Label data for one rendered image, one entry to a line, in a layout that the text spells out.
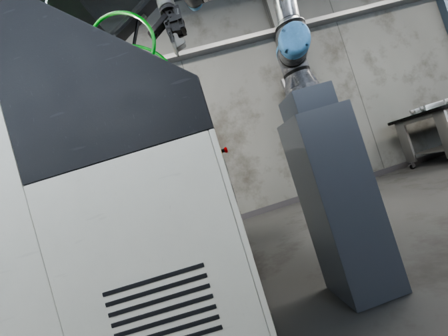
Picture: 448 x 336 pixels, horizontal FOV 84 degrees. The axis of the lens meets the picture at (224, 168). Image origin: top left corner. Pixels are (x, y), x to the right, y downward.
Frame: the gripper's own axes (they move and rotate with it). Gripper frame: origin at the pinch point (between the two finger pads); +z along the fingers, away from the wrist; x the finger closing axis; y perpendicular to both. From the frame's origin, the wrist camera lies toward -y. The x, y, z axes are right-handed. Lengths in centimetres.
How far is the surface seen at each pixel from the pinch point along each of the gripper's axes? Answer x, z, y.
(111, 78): -35.6, 20.4, -18.1
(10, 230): -36, 54, -58
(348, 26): 263, -105, 245
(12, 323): -36, 80, -65
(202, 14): 241, -174, 38
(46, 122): -36, 27, -40
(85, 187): -36, 49, -34
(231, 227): -36, 72, 3
